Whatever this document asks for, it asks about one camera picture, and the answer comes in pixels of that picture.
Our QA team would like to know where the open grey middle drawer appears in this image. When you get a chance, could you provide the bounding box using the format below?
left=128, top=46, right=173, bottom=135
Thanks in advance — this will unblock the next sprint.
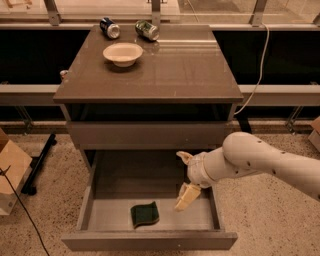
left=62, top=150, right=237, bottom=251

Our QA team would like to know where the cardboard box right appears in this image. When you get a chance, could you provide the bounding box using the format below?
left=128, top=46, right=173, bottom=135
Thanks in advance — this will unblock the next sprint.
left=308, top=116, right=320, bottom=152

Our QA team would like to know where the blue soda can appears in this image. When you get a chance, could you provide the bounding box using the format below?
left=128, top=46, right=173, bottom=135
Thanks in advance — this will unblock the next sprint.
left=100, top=17, right=121, bottom=39

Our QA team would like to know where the green soda can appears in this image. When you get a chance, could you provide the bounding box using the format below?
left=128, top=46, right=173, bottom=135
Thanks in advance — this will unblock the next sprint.
left=135, top=20, right=159, bottom=41

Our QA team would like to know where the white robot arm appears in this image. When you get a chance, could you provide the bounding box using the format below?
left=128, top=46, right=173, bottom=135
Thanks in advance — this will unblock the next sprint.
left=175, top=132, right=320, bottom=211

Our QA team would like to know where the grey drawer cabinet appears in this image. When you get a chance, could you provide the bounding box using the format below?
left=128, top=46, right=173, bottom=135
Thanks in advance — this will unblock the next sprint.
left=53, top=25, right=243, bottom=169

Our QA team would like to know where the small can behind cabinet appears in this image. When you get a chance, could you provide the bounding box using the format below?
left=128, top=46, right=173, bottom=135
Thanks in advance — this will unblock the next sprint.
left=59, top=70, right=68, bottom=81

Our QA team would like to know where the white cable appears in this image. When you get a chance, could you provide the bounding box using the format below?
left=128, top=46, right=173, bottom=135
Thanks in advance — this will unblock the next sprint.
left=233, top=23, right=270, bottom=117

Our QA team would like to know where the black stand leg left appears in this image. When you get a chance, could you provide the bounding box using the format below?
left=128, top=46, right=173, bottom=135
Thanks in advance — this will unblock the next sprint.
left=21, top=134, right=57, bottom=195

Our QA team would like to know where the black cable on floor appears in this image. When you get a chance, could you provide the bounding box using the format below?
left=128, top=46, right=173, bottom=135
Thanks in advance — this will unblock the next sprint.
left=0, top=165, right=51, bottom=256

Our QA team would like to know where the cardboard box left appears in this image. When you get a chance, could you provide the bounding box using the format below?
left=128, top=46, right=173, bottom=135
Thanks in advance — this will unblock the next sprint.
left=0, top=128, right=32, bottom=215

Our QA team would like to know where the black stand leg right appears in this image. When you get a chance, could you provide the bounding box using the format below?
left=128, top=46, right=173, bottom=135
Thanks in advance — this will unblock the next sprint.
left=236, top=116, right=252, bottom=133

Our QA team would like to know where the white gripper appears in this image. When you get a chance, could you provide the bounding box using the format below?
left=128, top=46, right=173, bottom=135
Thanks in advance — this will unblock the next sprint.
left=174, top=151, right=213, bottom=212

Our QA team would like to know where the green yellow sponge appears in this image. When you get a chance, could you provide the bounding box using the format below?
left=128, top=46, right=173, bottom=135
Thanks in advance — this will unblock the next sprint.
left=130, top=201, right=159, bottom=228

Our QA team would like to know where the black stand leg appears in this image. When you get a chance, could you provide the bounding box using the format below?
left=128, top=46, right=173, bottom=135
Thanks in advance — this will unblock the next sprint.
left=236, top=116, right=252, bottom=133
left=21, top=134, right=57, bottom=195

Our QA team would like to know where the white paper bowl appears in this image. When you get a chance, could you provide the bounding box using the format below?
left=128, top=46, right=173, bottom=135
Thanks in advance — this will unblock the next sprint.
left=103, top=43, right=143, bottom=67

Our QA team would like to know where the cardboard box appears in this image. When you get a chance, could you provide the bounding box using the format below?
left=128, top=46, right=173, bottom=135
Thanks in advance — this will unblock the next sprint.
left=308, top=116, right=320, bottom=152
left=0, top=128, right=32, bottom=215

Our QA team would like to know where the closed grey top drawer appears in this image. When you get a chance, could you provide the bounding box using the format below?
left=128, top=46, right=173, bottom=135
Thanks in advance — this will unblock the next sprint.
left=67, top=122, right=232, bottom=150

